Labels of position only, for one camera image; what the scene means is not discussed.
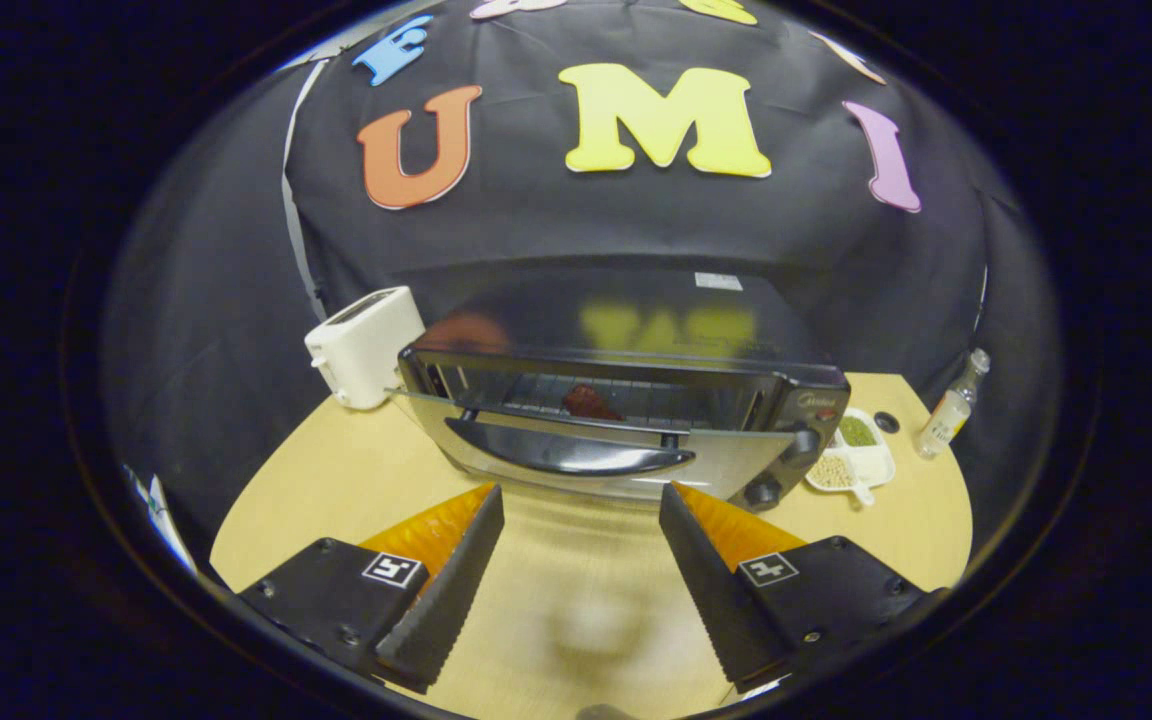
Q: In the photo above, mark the white divided dish with beans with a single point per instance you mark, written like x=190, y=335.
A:
x=851, y=460

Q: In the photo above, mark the small black bottle cap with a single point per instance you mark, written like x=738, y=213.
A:
x=887, y=422

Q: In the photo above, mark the white toaster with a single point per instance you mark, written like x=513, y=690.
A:
x=366, y=345

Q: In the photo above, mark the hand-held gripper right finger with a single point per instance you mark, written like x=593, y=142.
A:
x=711, y=590

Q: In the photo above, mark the brown meat slice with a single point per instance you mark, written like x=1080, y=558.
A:
x=588, y=402

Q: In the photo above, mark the small clear glass bottle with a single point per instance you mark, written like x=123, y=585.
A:
x=948, y=415

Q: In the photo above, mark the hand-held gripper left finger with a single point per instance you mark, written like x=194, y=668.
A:
x=451, y=590

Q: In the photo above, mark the black toaster oven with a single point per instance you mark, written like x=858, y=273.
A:
x=616, y=320

